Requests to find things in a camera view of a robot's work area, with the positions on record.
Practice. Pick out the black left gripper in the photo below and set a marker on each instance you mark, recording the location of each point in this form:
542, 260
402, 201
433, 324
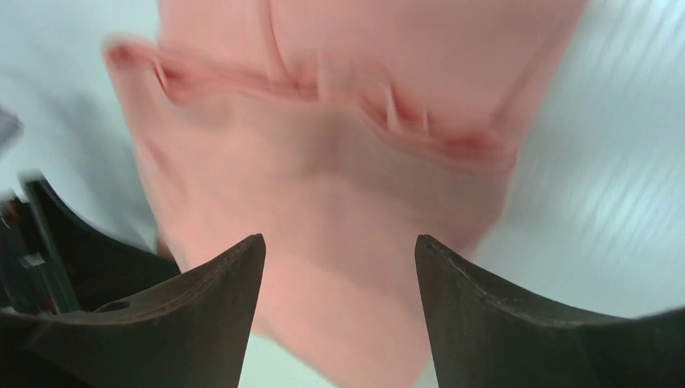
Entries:
91, 268

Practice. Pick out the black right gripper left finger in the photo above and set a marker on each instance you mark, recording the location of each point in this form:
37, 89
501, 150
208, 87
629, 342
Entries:
189, 331

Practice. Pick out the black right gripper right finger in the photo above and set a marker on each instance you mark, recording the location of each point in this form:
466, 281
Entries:
486, 331

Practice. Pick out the pink t-shirt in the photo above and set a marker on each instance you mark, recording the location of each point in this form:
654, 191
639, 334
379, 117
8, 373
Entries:
340, 131

